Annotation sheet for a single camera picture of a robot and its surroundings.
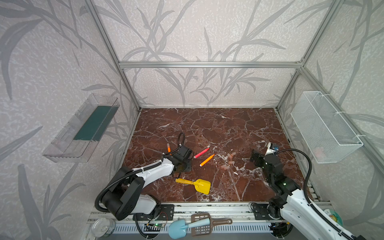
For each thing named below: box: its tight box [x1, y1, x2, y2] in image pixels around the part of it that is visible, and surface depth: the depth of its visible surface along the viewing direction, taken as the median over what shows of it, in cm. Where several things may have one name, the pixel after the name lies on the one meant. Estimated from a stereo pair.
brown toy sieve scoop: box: [191, 212, 233, 237], surface depth 71 cm
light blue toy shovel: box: [168, 218, 211, 239], surface depth 71 cm
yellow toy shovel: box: [175, 178, 211, 195], surface depth 83 cm
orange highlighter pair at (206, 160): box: [199, 154, 215, 167], surface depth 93 cm
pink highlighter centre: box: [194, 147, 210, 159], surface depth 98 cm
